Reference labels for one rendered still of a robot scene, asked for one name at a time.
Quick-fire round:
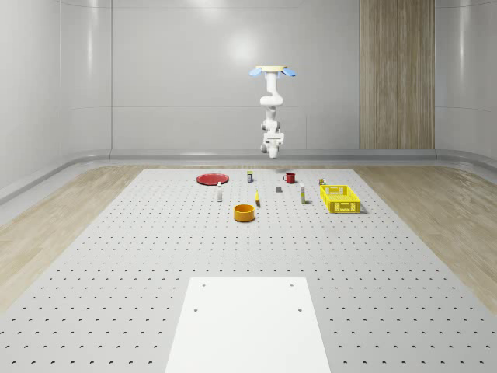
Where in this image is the drone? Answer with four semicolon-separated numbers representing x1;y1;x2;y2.
248;64;297;79

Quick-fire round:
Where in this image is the red plate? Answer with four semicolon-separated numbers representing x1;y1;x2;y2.
196;173;231;187

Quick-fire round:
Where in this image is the yellow bowl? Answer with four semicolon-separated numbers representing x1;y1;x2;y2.
233;204;256;223

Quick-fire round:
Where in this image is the yellow basket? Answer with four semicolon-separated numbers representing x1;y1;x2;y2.
319;184;362;214

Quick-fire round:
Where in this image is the white board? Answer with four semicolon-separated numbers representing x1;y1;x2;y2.
165;277;332;373

